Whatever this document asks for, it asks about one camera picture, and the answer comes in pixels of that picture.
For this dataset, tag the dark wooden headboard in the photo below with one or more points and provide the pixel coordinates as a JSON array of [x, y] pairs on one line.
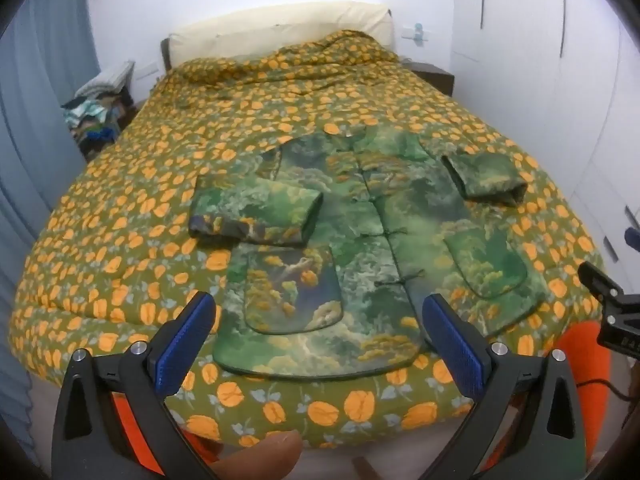
[[166, 55]]

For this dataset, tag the cream pillow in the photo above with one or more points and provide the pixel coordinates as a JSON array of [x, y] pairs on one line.
[[280, 27]]

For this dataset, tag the dark wooden nightstand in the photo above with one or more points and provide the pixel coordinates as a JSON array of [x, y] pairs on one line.
[[435, 77]]

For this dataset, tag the person's bare foot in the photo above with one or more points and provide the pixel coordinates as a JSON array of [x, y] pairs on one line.
[[260, 455]]

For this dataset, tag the person's orange pants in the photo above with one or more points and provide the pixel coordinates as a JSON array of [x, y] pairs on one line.
[[580, 360]]

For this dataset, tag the green landscape print padded jacket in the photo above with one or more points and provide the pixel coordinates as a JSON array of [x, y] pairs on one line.
[[380, 220]]

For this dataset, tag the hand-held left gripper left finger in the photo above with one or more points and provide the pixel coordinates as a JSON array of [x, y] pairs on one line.
[[185, 340]]

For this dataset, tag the blue grey curtain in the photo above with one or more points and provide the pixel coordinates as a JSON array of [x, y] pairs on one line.
[[35, 110]]

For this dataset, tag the orange floral green quilt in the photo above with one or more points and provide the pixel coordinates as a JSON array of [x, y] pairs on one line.
[[150, 125]]

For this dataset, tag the white wardrobe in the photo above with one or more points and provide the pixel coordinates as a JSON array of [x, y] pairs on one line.
[[540, 85]]

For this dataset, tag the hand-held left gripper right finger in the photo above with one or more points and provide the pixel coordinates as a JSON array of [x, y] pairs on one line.
[[452, 345]]

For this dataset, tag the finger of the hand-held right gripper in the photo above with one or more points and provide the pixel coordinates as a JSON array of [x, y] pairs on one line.
[[634, 238], [600, 285]]

